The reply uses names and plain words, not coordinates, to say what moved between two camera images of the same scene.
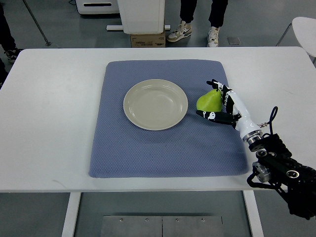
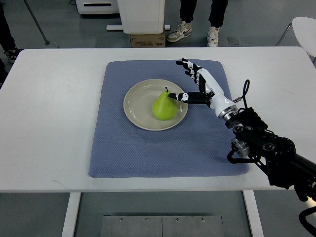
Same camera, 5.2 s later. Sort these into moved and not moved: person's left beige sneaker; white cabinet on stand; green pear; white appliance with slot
Moved: green pear
Not moved: person's left beige sneaker; white cabinet on stand; white appliance with slot
